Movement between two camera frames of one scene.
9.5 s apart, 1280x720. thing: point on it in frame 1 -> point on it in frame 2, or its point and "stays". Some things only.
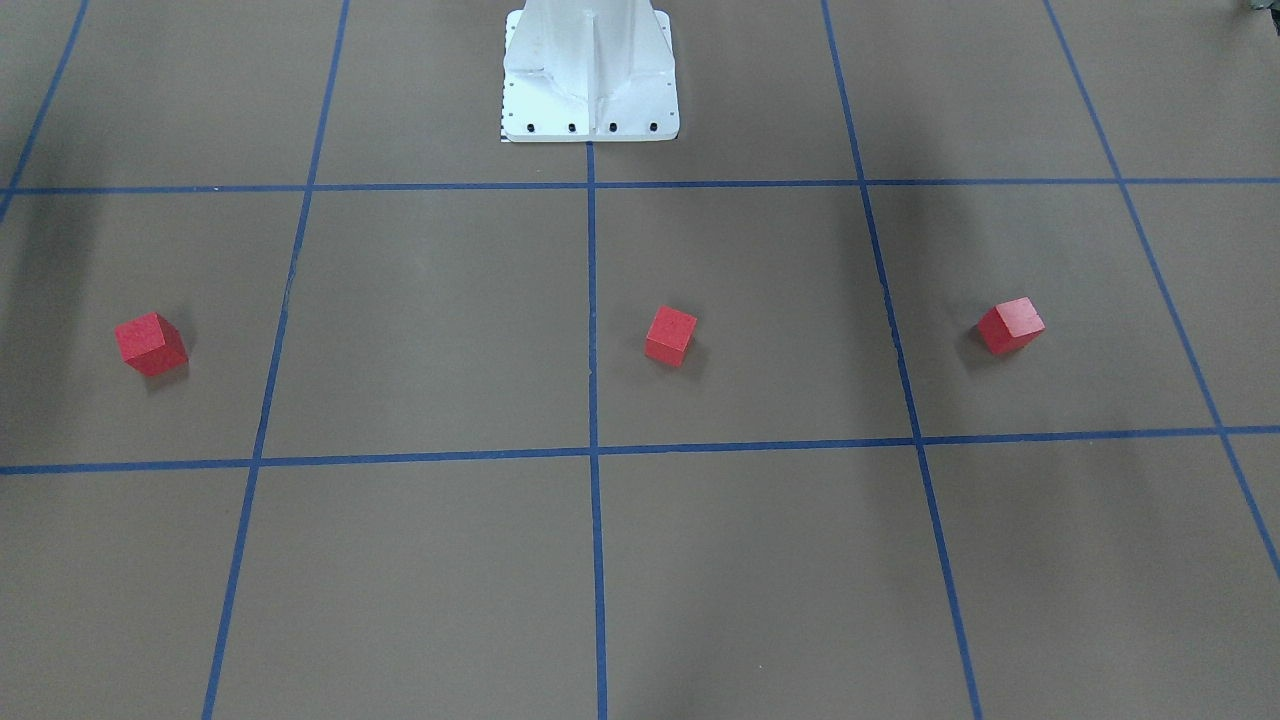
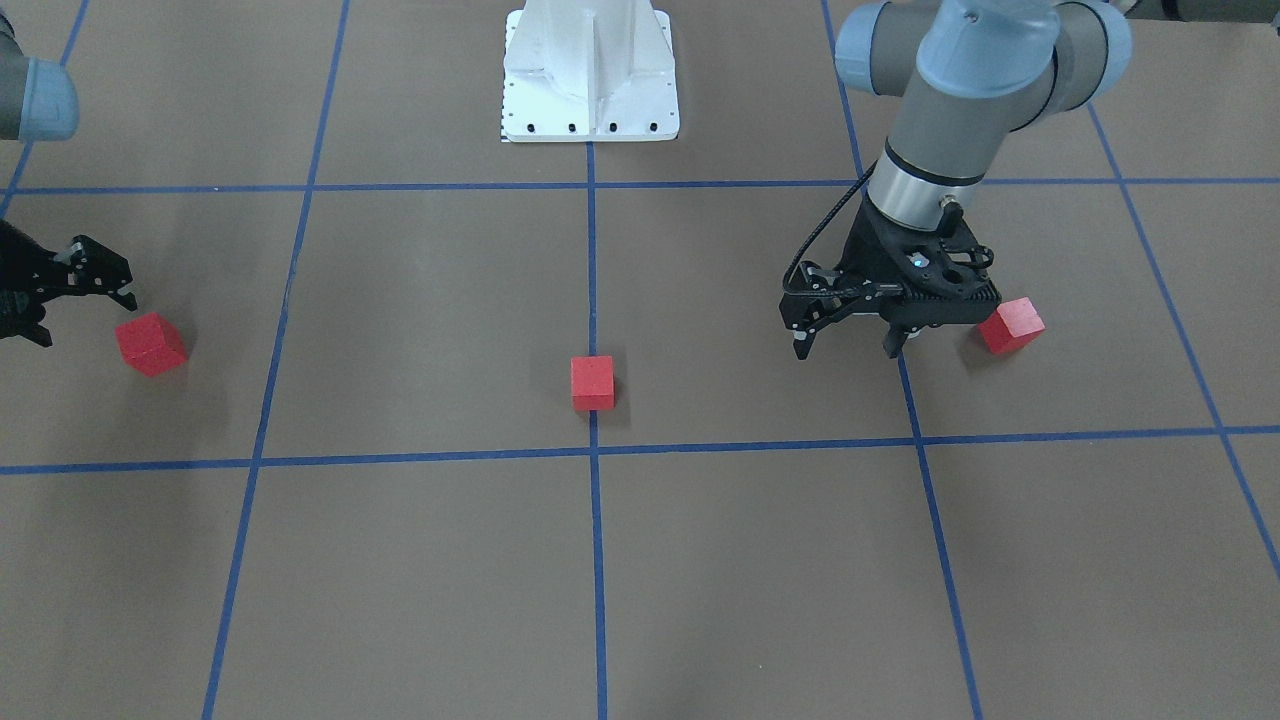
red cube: (669, 335) -> (593, 382)
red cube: (1010, 326) stays
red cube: (152, 344) stays
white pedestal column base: (589, 71) stays
